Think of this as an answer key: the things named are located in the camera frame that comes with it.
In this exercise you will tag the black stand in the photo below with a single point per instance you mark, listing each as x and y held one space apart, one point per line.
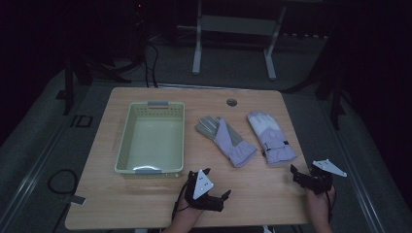
68 84
335 97

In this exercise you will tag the person's left hand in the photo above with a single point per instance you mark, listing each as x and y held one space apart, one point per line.
188 212

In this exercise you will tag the pale green plastic basket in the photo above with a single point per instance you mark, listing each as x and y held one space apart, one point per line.
152 142

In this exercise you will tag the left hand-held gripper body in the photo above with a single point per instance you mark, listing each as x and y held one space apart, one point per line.
202 185

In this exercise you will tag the person's right hand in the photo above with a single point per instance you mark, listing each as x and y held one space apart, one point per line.
319 204

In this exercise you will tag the lilac glove with white fingers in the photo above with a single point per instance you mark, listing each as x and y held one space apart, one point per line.
272 139

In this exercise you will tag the grey tape piece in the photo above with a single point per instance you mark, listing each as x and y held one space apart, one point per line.
75 200

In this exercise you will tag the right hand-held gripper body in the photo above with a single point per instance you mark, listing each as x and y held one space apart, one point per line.
328 166

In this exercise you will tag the lilac glove with grey palm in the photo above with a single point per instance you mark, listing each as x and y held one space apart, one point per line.
226 142

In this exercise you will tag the round table grommet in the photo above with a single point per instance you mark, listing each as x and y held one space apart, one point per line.
231 102

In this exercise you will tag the white desk frame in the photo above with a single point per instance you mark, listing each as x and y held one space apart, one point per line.
238 25

